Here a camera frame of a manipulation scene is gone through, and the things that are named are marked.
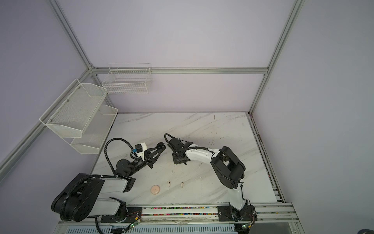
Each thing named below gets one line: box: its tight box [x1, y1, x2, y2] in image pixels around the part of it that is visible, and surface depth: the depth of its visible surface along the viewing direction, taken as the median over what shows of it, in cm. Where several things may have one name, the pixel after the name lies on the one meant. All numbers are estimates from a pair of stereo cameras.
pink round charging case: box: [150, 184, 161, 195], surface depth 82 cm
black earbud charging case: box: [156, 141, 167, 153], surface depth 77 cm
